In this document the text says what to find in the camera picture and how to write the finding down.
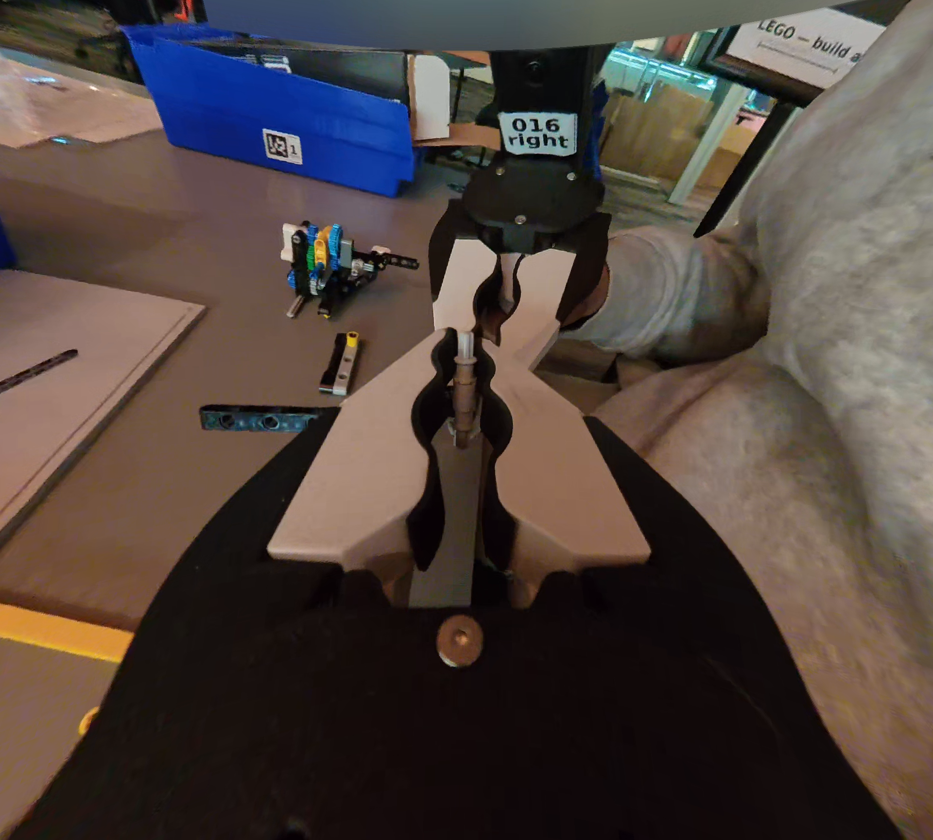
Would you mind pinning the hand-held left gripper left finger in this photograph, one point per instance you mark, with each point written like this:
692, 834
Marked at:
357, 475

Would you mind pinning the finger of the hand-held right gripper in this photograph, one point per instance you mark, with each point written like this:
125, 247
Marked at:
543, 301
459, 286

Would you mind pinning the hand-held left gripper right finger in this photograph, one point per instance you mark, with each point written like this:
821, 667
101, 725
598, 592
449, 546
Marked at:
568, 483

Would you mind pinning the grey lego axle pin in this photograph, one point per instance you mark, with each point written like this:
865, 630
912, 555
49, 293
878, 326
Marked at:
465, 388

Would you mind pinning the black lego beam blue pins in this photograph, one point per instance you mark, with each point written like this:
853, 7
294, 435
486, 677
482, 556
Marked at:
255, 419

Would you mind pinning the person's right forearm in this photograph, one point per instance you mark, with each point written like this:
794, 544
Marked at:
678, 293

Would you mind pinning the black lego piece yellow pin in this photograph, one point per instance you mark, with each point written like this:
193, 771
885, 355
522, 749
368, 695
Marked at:
341, 365

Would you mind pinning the multicolour lego gear assembly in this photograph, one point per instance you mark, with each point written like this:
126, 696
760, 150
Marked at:
324, 268

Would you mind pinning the thin black lego beam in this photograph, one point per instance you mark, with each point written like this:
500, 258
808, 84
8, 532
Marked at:
36, 371

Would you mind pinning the blue plastic bin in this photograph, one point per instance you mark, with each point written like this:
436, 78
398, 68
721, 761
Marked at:
291, 118

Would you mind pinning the grey flat board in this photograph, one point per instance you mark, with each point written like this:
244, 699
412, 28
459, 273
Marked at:
65, 373

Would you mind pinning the framed white sign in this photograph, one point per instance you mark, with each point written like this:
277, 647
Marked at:
802, 46

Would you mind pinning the yellow tape strip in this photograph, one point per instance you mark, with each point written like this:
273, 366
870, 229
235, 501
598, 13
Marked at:
58, 632

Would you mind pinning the clear plastic bag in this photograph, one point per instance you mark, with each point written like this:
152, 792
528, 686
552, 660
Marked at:
65, 100

